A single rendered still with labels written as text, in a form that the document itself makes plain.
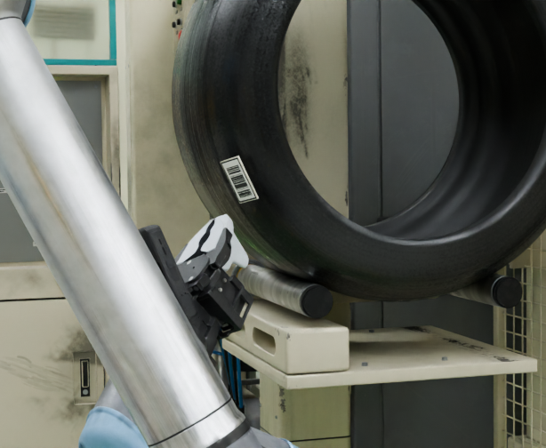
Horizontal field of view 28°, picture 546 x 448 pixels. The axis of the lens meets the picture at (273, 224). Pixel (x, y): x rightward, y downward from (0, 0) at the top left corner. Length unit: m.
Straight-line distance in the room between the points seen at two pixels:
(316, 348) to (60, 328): 0.73
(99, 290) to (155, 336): 0.06
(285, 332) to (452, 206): 0.45
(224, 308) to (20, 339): 0.89
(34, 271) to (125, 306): 1.12
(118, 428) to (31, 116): 0.32
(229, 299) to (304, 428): 0.65
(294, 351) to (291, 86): 0.54
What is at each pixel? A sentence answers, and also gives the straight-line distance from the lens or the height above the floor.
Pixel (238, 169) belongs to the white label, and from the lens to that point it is 1.41.
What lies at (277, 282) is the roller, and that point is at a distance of 1.59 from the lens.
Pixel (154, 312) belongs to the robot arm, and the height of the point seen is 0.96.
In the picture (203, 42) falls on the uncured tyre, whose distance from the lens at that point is 1.47.
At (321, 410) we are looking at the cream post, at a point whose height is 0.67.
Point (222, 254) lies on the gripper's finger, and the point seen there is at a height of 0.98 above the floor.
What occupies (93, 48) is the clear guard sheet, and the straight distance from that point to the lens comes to 2.12.
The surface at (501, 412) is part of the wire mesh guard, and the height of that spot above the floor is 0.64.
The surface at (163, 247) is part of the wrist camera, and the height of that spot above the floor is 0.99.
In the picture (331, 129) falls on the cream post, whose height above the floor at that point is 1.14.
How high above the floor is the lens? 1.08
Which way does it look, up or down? 3 degrees down
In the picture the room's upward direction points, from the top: 1 degrees counter-clockwise
